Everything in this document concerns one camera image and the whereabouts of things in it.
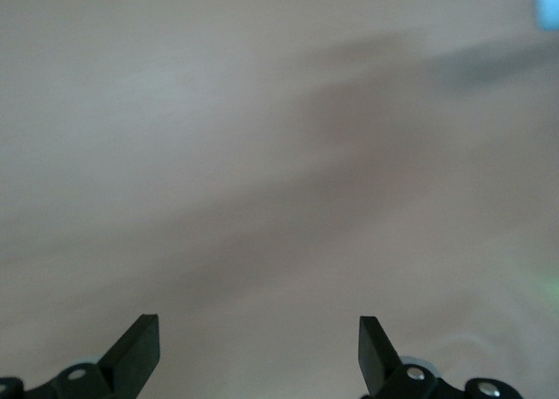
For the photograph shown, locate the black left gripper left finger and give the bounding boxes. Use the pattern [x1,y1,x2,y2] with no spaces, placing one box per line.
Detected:
[0,313,161,399]

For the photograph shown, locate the light blue plastic cup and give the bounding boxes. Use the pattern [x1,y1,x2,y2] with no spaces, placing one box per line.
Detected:
[533,0,559,31]

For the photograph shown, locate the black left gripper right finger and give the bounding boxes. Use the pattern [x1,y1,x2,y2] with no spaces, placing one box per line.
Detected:
[357,314,523,399]

